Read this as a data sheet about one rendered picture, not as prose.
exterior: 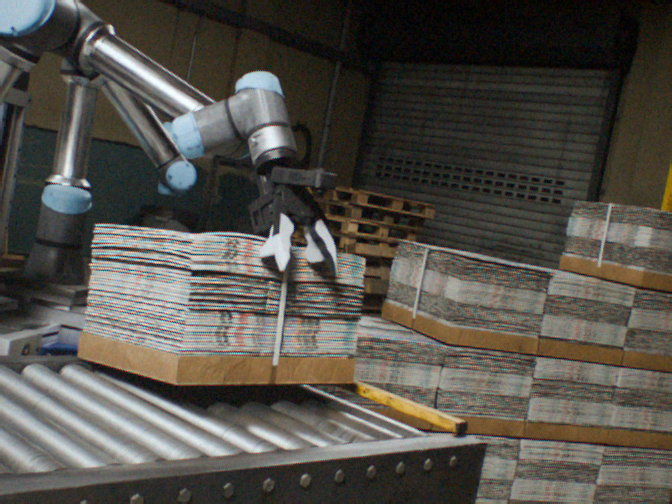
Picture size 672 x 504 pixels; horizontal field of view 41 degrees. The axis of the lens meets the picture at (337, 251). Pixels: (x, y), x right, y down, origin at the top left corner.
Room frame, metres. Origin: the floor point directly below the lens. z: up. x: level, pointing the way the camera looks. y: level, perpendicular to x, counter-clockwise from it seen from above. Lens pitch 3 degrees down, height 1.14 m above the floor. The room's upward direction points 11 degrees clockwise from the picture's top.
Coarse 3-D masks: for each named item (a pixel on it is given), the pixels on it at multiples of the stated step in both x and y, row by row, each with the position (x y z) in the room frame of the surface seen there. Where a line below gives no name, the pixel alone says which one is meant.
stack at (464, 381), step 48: (384, 336) 2.27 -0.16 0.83; (384, 384) 2.25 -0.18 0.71; (432, 384) 2.31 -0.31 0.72; (480, 384) 2.37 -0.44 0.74; (528, 384) 2.44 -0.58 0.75; (576, 384) 2.50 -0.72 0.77; (432, 432) 2.34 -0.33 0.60; (480, 480) 2.39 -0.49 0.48; (528, 480) 2.45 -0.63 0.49; (576, 480) 2.53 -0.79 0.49
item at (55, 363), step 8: (0, 360) 1.39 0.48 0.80; (8, 360) 1.40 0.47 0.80; (16, 360) 1.41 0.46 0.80; (24, 360) 1.42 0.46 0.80; (32, 360) 1.43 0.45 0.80; (40, 360) 1.44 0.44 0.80; (48, 360) 1.45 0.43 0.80; (56, 360) 1.46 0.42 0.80; (64, 360) 1.47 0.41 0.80; (72, 360) 1.48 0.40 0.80; (80, 360) 1.49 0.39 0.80; (88, 360) 1.50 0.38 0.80; (16, 368) 1.39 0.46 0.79; (48, 368) 1.43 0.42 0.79; (56, 368) 1.44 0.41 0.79; (88, 368) 1.49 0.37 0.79; (96, 368) 1.50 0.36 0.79
